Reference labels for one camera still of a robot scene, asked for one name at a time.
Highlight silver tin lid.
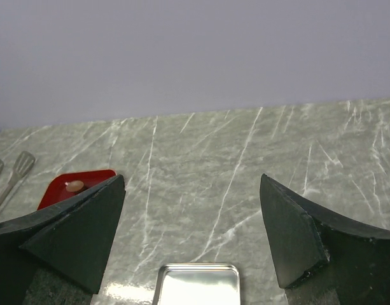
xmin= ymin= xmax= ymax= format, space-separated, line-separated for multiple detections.
xmin=153 ymin=263 xmax=241 ymax=304

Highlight light brown round chocolate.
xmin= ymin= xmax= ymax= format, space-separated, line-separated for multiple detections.
xmin=66 ymin=180 xmax=85 ymax=193

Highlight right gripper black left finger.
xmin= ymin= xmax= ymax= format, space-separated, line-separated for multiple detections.
xmin=0 ymin=175 xmax=125 ymax=304

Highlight metal serving tongs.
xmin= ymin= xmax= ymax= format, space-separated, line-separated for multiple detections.
xmin=0 ymin=151 xmax=36 ymax=206

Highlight red rectangular tray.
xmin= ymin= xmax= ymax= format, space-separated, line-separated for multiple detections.
xmin=37 ymin=169 xmax=116 ymax=210

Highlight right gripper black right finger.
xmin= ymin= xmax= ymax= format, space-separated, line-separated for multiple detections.
xmin=260 ymin=175 xmax=390 ymax=304

